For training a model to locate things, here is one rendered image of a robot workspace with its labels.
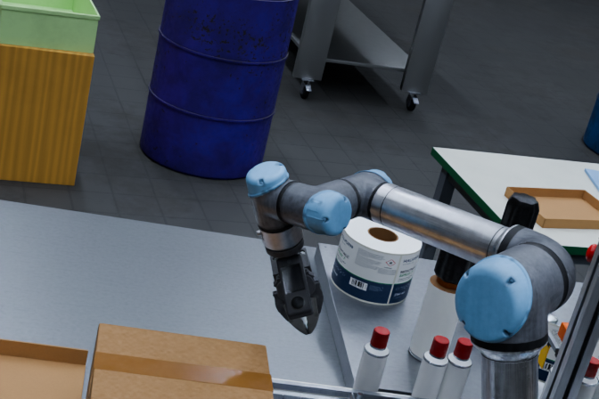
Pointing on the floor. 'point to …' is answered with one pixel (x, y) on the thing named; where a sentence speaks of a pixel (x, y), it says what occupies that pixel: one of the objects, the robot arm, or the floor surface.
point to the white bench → (488, 189)
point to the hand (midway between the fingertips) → (307, 330)
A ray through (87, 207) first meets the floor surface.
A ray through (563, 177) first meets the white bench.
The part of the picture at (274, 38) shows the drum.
